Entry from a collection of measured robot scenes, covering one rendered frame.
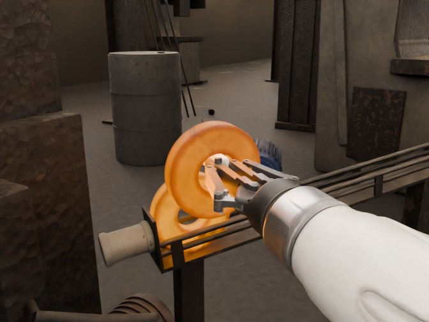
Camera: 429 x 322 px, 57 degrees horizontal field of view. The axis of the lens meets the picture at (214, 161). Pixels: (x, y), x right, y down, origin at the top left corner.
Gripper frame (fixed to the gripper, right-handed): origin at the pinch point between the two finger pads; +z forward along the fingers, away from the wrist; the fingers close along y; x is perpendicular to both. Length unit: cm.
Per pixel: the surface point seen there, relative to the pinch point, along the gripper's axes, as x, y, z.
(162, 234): -16.3, -6.1, 8.4
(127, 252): -17.7, -12.8, 7.4
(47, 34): 17.0, -19.4, 37.3
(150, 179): -95, 51, 209
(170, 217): -13.4, -4.4, 8.6
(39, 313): -23.5, -28.0, 5.0
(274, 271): -88, 66, 70
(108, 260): -18.4, -16.4, 7.2
